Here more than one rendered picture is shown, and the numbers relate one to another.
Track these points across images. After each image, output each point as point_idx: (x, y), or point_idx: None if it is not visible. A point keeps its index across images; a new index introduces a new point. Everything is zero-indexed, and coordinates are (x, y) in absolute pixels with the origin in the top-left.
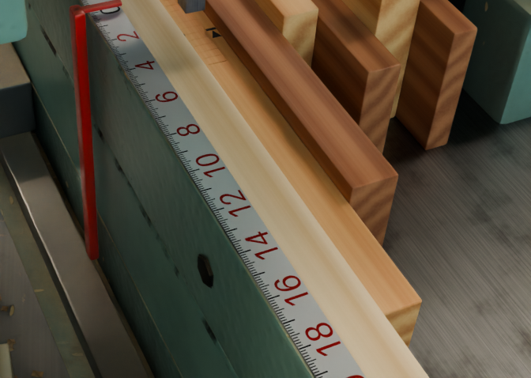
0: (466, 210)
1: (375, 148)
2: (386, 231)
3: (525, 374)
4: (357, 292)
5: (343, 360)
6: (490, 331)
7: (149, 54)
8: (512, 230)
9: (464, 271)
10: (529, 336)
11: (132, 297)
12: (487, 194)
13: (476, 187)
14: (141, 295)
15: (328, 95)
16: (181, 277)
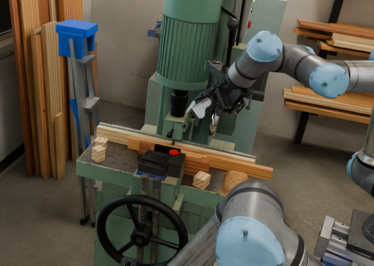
0: (136, 160)
1: (143, 143)
2: (140, 155)
3: (118, 152)
4: (131, 133)
5: (127, 128)
6: (124, 153)
7: (166, 137)
8: (131, 161)
9: (131, 156)
10: (121, 154)
11: None
12: (136, 162)
13: (138, 162)
14: None
15: (152, 144)
16: None
